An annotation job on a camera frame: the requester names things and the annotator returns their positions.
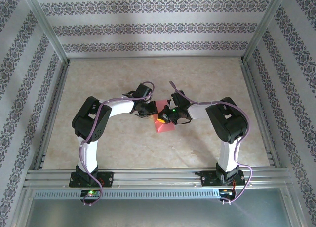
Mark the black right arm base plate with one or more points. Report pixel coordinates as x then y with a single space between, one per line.
208 178

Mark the aluminium frame post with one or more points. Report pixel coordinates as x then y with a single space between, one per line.
47 27
262 27

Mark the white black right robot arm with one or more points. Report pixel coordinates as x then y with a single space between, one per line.
227 121

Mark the aluminium table edge rail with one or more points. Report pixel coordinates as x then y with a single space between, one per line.
58 93
253 93

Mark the grey metal panel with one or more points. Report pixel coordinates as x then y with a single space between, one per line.
158 212

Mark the wide aluminium mounting rail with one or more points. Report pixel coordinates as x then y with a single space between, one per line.
158 177

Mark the thin aluminium wall strip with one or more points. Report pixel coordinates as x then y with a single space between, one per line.
155 57

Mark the pink paper sheet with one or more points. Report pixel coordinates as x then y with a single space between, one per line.
164 128

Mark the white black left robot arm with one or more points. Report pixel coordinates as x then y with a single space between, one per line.
121 108

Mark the circuit board green light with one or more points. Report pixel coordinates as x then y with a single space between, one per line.
90 193

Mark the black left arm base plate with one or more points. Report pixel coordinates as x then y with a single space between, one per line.
107 178

